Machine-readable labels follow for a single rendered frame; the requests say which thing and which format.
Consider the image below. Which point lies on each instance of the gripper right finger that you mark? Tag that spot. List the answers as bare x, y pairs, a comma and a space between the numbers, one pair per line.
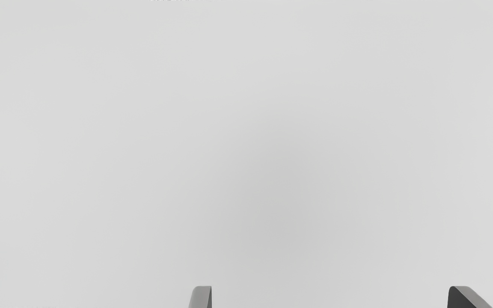
462, 299

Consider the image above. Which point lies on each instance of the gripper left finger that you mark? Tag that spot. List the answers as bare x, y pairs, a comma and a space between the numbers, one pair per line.
201, 298

